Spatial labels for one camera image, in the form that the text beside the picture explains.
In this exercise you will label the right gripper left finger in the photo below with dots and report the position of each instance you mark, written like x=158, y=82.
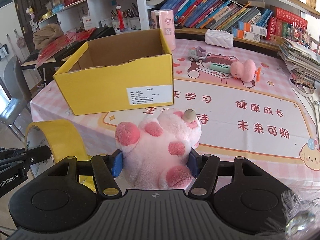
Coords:
x=67, y=194

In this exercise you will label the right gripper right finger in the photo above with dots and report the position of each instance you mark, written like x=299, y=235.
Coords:
x=241, y=194

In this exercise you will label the yellow packing tape roll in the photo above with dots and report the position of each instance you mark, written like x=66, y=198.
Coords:
x=60, y=136

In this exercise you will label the pink plush pig toy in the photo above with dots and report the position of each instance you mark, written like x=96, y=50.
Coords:
x=156, y=151

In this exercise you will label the pink plush duck toy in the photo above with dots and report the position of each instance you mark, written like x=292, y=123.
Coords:
x=246, y=71

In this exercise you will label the teal crocodile stapler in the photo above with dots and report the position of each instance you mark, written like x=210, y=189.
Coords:
x=223, y=68

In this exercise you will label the grey purple toy truck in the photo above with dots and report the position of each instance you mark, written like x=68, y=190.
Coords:
x=197, y=54

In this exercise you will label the grey chair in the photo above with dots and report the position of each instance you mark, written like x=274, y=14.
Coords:
x=20, y=96

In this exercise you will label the pink cartoon table mat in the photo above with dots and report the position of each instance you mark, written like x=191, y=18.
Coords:
x=265, y=122

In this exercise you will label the black keyboard piano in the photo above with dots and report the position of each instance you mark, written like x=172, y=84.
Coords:
x=98, y=33

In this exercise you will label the beige folded cloth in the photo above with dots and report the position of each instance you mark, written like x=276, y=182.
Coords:
x=46, y=35

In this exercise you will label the yellow cardboard box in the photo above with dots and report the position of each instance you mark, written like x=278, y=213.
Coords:
x=131, y=70

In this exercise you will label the red plastic bag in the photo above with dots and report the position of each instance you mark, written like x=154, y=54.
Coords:
x=63, y=42

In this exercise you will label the stack of papers and notebooks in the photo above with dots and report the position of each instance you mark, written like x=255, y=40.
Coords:
x=299, y=59

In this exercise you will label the white quilted purse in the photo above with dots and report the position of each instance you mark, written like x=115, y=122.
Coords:
x=219, y=38

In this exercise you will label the lower orange blue box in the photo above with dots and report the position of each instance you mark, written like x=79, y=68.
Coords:
x=245, y=35

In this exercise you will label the orange blue box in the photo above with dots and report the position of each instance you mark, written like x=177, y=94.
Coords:
x=245, y=35
x=255, y=29

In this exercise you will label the upper orange blue box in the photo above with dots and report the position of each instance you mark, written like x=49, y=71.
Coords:
x=255, y=29

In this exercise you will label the white pen holder cups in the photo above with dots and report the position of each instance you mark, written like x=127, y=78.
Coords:
x=130, y=24

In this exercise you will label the red dictionary lying flat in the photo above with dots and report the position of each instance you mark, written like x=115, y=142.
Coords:
x=289, y=17

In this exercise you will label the row of leaning books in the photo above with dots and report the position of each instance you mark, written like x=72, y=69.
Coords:
x=224, y=15

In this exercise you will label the pink cylindrical humidifier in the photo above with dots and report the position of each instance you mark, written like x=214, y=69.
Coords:
x=164, y=19

